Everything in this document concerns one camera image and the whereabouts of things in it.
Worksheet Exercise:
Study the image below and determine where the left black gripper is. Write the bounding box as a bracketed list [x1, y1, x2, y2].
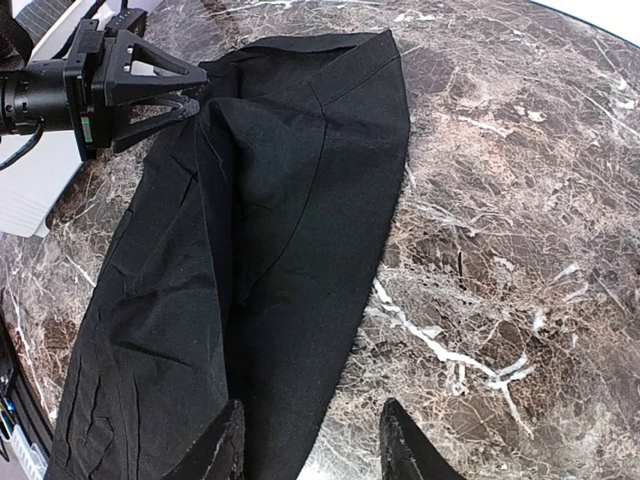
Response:
[63, 9, 207, 161]

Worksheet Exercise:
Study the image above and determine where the white plastic bin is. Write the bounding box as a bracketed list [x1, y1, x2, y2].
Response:
[1, 1, 114, 238]

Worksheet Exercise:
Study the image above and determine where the black long sleeve shirt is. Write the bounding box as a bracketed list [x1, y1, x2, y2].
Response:
[46, 31, 410, 479]

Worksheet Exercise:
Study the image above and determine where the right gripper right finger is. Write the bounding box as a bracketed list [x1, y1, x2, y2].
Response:
[379, 398, 464, 480]

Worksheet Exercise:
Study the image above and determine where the black curved table rail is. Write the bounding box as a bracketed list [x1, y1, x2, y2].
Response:
[1, 314, 53, 458]

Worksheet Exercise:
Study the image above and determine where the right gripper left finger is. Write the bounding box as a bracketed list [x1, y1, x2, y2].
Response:
[169, 400, 245, 480]

